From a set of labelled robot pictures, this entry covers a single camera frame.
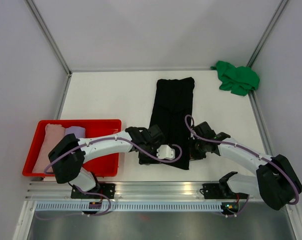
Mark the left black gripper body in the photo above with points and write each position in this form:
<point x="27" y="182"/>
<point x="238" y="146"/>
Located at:
<point x="151" y="148"/>

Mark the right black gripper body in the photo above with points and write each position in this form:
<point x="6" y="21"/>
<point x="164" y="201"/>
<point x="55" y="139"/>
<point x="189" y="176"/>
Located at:
<point x="197" y="150"/>

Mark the black t shirt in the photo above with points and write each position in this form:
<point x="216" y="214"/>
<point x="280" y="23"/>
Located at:
<point x="173" y="101"/>

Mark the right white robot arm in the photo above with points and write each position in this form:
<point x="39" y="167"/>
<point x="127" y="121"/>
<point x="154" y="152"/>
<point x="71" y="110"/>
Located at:
<point x="272" y="178"/>

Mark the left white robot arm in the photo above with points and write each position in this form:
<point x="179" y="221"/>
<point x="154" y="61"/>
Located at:
<point x="71" y="153"/>

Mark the red plastic bin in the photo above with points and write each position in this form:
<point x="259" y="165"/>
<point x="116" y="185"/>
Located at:
<point x="105" y="166"/>

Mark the lavender rolled t shirt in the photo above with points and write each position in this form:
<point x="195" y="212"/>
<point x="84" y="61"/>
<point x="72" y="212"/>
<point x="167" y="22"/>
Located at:
<point x="78" y="131"/>

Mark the green crumpled t shirt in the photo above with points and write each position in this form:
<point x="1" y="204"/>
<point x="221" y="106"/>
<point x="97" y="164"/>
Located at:
<point x="236" y="80"/>

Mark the pink rolled t shirt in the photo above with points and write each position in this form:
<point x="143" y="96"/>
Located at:
<point x="53" y="135"/>

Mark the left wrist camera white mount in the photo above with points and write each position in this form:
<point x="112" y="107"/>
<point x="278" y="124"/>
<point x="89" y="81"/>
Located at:
<point x="165" y="152"/>

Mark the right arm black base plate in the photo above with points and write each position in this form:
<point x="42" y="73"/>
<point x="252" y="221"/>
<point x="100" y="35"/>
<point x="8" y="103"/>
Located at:
<point x="210" y="191"/>

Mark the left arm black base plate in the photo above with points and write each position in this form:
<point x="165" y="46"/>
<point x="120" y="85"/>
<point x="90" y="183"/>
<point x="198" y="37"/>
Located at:
<point x="106" y="189"/>

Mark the aluminium front rail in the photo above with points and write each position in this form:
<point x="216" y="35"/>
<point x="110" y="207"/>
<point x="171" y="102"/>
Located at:
<point x="176" y="191"/>

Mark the slotted grey cable duct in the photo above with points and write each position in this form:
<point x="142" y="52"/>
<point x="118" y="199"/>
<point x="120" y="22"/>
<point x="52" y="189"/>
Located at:
<point x="130" y="206"/>

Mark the right aluminium corner post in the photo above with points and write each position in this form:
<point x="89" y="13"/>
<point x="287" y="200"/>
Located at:
<point x="268" y="31"/>

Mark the aluminium corner post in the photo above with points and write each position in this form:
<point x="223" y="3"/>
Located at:
<point x="268" y="31"/>
<point x="47" y="34"/>

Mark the left aluminium corner post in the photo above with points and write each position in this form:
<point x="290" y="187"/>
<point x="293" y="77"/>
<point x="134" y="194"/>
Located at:
<point x="47" y="34"/>

